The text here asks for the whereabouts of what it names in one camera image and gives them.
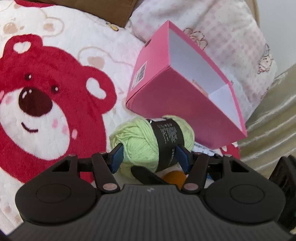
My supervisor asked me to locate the pink floral pillow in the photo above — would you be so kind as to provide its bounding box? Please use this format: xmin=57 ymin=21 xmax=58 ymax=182
xmin=128 ymin=0 xmax=278 ymax=116

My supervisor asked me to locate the orange makeup sponge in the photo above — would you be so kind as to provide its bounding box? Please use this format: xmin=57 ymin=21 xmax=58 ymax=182
xmin=162 ymin=170 xmax=187 ymax=186

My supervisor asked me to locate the pink cardboard box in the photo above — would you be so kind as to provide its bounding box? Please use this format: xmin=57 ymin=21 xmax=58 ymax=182
xmin=125 ymin=20 xmax=247 ymax=149

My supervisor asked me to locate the bear printed blanket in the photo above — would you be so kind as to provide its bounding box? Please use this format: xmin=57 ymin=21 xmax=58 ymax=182
xmin=0 ymin=0 xmax=241 ymax=232

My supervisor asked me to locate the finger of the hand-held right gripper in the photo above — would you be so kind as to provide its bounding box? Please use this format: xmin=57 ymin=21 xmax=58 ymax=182
xmin=131 ymin=166 xmax=167 ymax=185

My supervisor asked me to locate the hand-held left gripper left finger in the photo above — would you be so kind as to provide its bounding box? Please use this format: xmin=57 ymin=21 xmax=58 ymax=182
xmin=52 ymin=144 xmax=124 ymax=194

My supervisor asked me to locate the green yarn ball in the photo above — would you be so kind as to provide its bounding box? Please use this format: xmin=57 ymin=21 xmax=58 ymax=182
xmin=109 ymin=115 xmax=195 ymax=179

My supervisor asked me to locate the brown pillow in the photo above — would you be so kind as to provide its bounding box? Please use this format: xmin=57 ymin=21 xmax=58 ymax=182
xmin=38 ymin=0 xmax=139 ymax=28

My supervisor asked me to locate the golden satin cloth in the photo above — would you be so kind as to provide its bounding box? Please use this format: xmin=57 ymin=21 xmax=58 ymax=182
xmin=238 ymin=70 xmax=296 ymax=181

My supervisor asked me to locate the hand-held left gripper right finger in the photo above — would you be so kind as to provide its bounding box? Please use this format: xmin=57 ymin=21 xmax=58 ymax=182
xmin=175 ymin=144 xmax=251 ymax=194

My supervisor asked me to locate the blue wet wipes pack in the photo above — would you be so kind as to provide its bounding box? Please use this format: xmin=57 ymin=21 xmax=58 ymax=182
xmin=193 ymin=142 xmax=216 ymax=156

